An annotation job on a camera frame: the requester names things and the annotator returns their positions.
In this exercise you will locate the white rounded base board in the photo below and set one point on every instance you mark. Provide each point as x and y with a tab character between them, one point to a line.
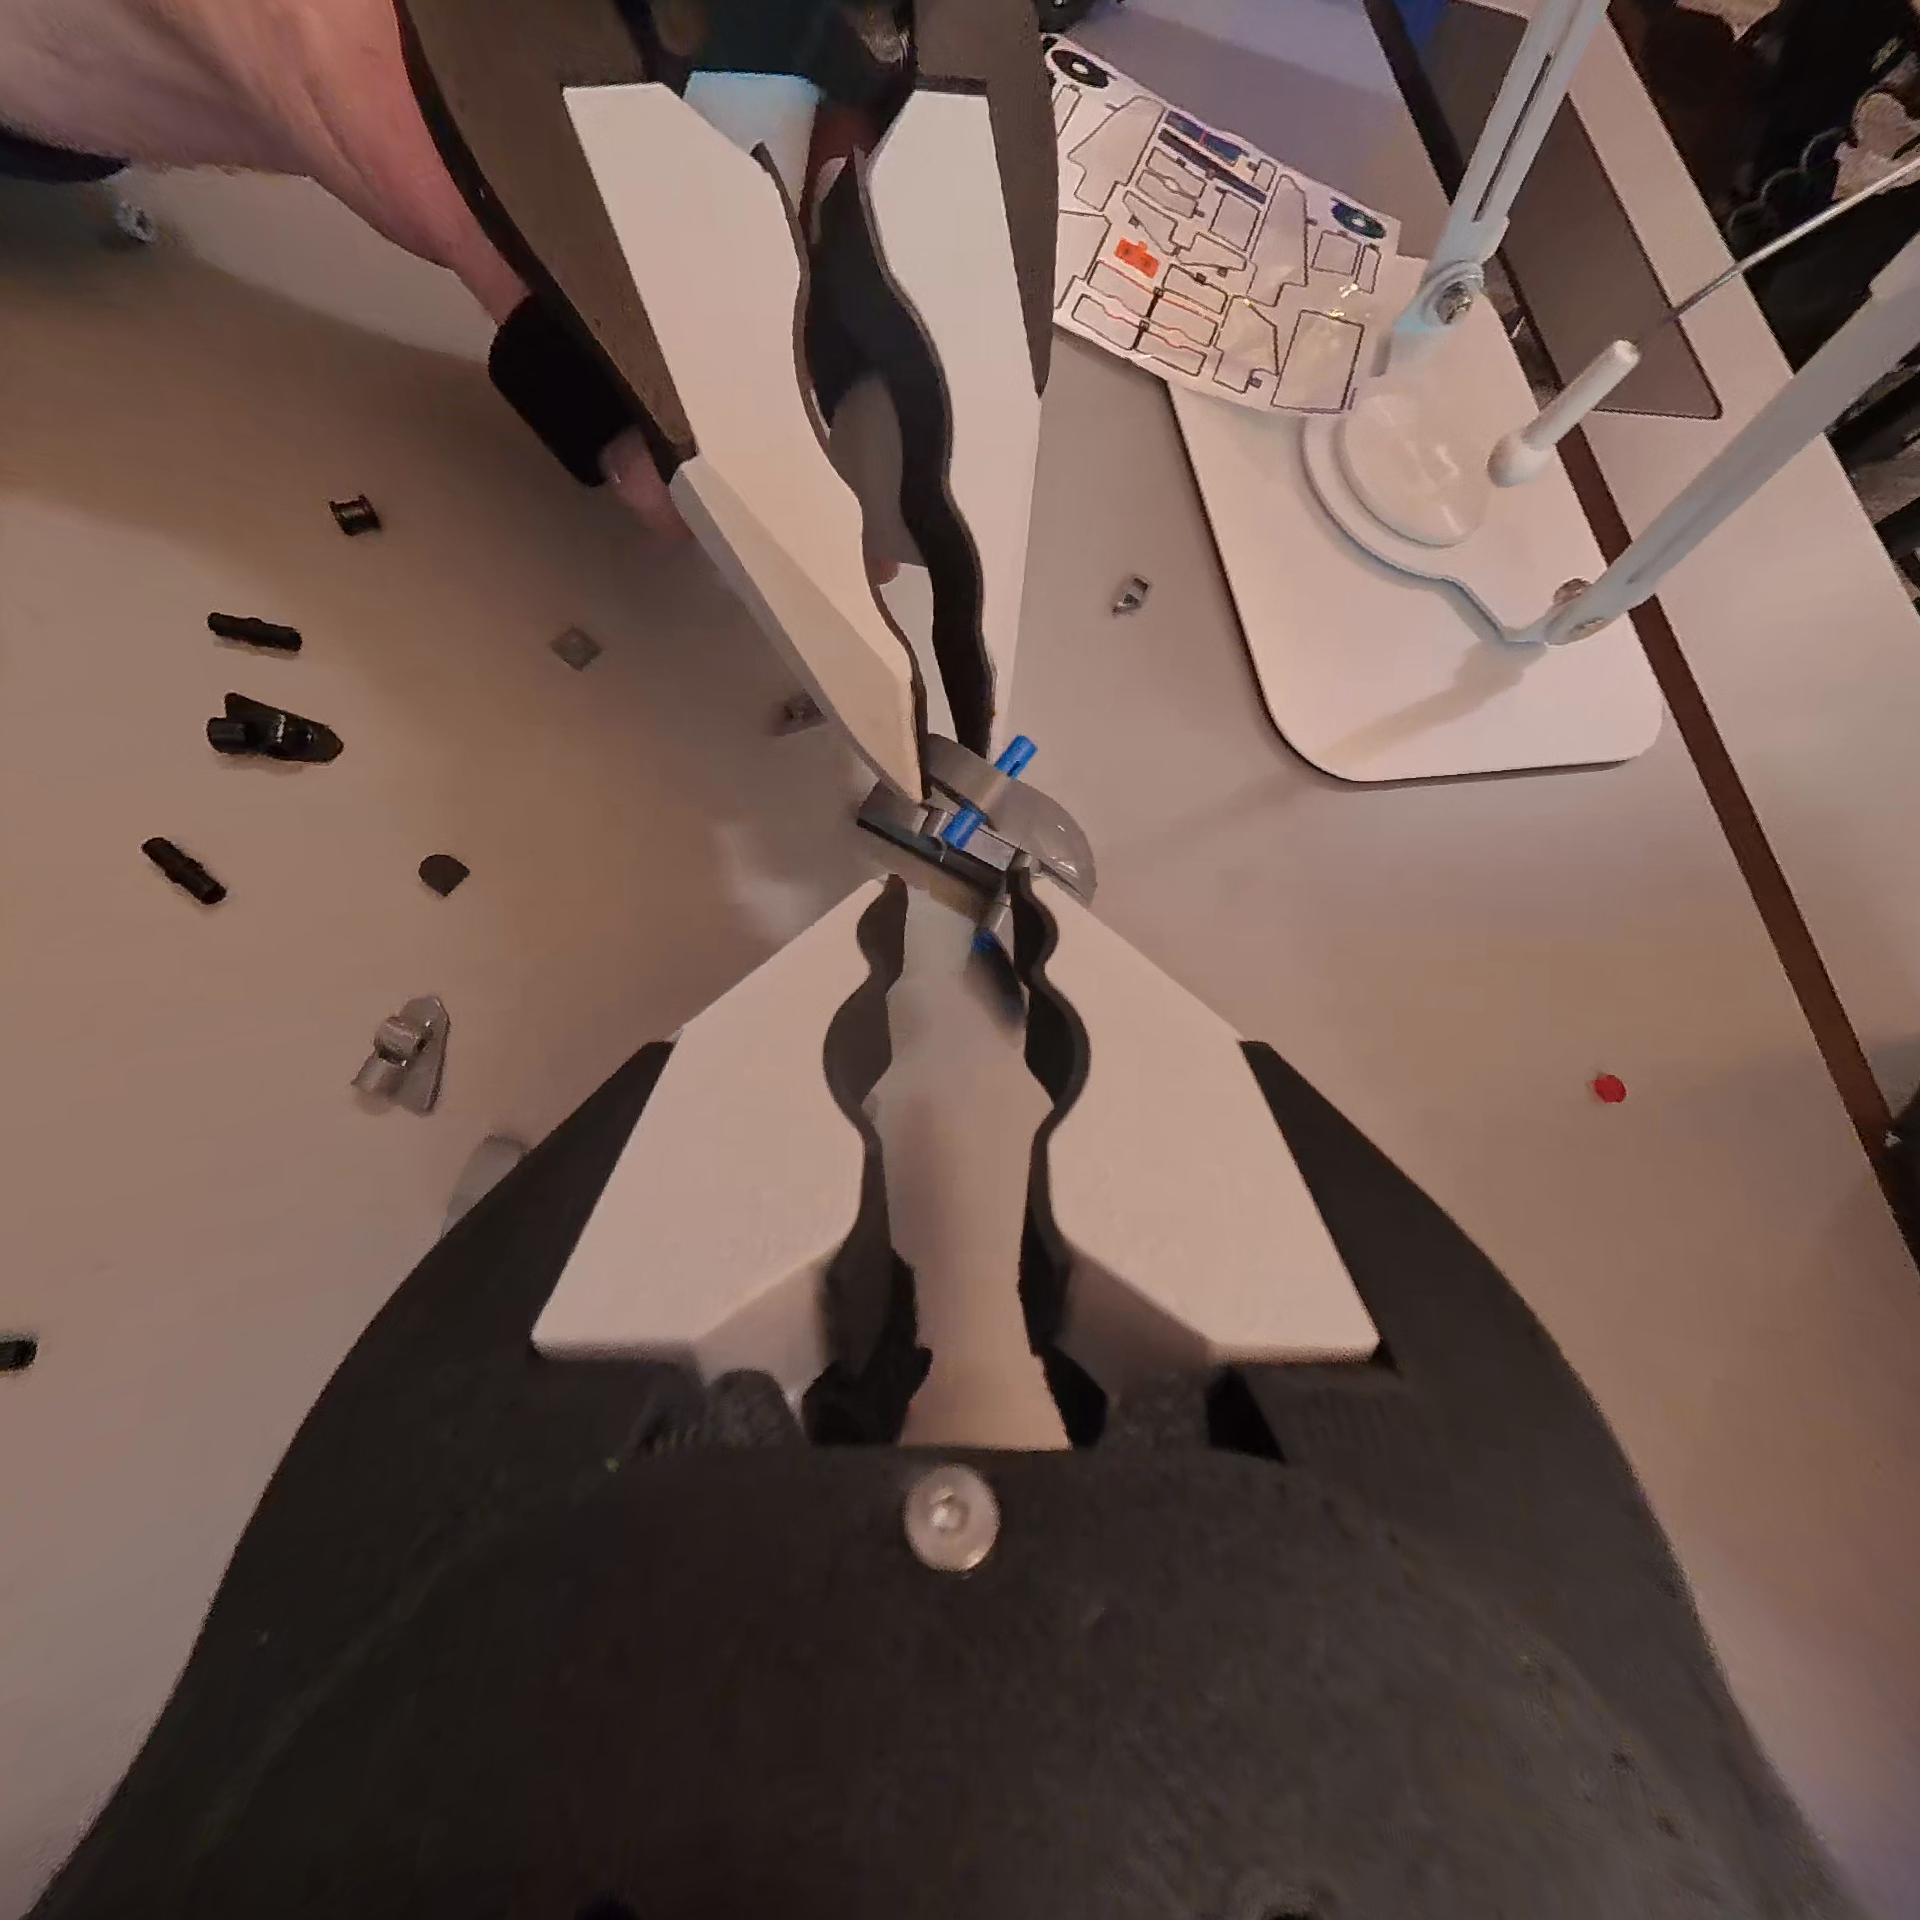
1381	674

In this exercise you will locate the silver wedge lego bracket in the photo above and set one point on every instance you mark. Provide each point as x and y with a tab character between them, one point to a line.
403	1054

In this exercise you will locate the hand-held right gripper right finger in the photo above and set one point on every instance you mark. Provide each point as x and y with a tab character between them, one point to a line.
1200	1201

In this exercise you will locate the small grey lego piece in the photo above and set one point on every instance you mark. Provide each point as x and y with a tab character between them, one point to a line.
797	714

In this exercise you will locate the grey piece with blue pin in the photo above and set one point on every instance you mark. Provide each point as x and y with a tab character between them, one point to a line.
1036	839

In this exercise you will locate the lego sticker sheet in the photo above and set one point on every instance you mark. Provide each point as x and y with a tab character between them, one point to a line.
1200	194

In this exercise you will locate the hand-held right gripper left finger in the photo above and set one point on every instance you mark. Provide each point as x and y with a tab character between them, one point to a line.
704	1201

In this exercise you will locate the person's left hand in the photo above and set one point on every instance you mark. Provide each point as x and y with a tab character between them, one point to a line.
225	89

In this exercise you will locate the black wedge lego connector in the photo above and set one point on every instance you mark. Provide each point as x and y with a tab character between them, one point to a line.
271	734

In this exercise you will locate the small silver stud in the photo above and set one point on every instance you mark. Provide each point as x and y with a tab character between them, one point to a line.
133	223

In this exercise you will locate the white desk lamp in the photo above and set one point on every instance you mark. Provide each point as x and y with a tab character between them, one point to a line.
1403	451

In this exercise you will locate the small grey lego tile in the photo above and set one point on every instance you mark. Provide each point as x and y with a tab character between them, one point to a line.
574	648

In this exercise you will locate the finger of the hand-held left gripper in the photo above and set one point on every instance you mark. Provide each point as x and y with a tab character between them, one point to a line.
704	376
974	300

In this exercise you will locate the small dark lego slope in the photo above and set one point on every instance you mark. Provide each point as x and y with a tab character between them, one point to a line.
441	873

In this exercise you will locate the dark flat panel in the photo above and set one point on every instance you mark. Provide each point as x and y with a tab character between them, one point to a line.
1651	254

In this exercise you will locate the black lego bush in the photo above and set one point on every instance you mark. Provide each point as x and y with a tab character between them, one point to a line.
356	518

